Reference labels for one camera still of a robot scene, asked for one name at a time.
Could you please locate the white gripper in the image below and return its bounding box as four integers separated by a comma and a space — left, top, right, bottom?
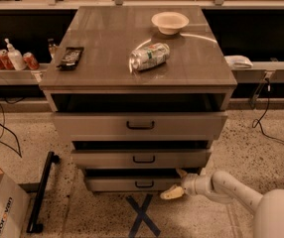
160, 169, 210, 200

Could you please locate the grey bottom drawer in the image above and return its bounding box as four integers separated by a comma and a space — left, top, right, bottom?
84, 176, 181, 192

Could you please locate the grey drawer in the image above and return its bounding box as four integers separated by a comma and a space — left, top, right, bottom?
53, 112, 227, 142
71, 150, 211, 169
84, 176, 181, 192

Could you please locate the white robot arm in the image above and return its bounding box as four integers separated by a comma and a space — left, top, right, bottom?
160, 169, 284, 238

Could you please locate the grey drawer cabinet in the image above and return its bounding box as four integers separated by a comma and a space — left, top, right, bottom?
40, 6, 236, 179

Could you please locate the grey middle drawer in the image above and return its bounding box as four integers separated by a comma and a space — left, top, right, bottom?
71, 150, 211, 169

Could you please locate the grey top drawer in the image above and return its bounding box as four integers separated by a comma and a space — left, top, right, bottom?
53, 112, 227, 142

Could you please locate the crushed silver soda can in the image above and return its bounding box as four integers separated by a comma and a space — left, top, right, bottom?
129, 43, 170, 71

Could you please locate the white folded cloth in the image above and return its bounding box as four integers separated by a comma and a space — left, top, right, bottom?
224, 56, 253, 68

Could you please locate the grey low shelf right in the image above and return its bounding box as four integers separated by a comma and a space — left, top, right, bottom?
232, 61, 284, 83

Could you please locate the grey low shelf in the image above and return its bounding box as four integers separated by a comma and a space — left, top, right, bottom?
0, 63, 48, 85
232, 61, 284, 83

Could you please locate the black metal floor bar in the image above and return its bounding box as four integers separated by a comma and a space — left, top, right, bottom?
26, 151, 60, 233

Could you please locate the white paper bowl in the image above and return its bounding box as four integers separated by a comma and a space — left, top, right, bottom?
151, 12, 189, 35

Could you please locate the black snack bar packet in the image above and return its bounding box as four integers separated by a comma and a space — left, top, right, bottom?
57, 47, 84, 71

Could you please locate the cardboard box with print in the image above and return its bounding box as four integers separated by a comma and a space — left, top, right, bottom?
0, 168, 30, 238

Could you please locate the small glass bottle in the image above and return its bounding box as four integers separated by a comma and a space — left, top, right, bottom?
48, 39, 57, 58

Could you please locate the red soda can right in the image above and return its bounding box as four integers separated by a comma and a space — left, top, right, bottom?
23, 53, 40, 70

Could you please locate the red soda can middle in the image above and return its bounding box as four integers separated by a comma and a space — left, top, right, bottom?
0, 50, 14, 69

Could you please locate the grey low shelf left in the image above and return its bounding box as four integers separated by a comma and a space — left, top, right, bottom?
0, 63, 48, 85

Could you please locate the black cable right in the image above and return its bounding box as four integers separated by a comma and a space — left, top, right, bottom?
251, 77, 284, 176

